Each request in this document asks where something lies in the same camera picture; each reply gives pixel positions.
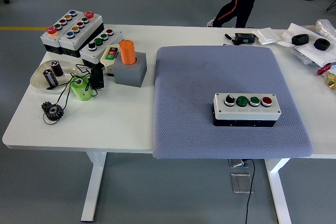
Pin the grey four-button control box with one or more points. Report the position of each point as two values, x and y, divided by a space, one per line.
244 113
87 53

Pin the grey six-button control box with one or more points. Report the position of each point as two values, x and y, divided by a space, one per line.
68 43
48 41

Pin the grey-blue textured mat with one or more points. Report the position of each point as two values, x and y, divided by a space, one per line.
189 82

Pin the grey square block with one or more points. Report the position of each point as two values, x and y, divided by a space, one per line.
128 75

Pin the orange cylinder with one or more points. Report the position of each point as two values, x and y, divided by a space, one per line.
127 53

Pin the small black device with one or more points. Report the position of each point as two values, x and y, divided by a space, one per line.
97 77

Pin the black marker pen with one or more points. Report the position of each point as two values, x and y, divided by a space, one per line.
229 37

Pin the green plastic cylinder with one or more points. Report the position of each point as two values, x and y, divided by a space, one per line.
82 91

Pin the black meter box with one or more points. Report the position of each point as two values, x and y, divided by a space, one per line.
244 39

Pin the white table leg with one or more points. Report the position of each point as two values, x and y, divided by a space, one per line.
278 190
95 176

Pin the metal floor socket box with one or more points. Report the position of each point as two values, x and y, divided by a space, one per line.
241 183

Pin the black cylindrical capacitor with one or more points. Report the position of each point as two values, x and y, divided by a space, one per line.
57 68
50 77

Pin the black metal gear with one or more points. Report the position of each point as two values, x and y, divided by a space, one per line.
53 112

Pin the shiny round dish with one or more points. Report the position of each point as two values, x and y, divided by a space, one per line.
39 82

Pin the clear plastic bag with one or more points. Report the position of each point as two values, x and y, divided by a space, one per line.
302 56

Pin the clear bubble wrap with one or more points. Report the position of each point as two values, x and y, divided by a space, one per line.
326 28

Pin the cream pendant switch box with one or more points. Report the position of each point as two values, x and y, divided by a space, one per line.
106 61

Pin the white wall switch panel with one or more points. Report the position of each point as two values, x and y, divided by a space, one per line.
266 36

